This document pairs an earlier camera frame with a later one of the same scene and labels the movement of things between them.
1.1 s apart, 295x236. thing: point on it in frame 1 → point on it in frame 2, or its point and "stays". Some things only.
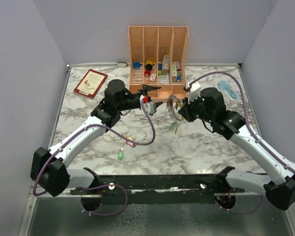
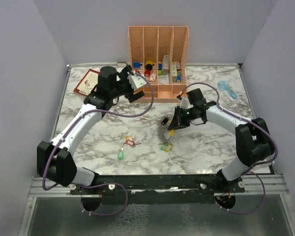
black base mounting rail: x=156 y=189 stays
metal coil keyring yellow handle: x=169 y=105 → x=161 y=134
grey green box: x=165 y=65 stays
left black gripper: x=146 y=89 → x=131 y=96
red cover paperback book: x=91 y=83 stays
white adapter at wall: x=122 y=64 stays
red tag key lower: x=130 y=143 stays
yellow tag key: x=176 y=130 → x=168 y=146
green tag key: x=121 y=153 stays
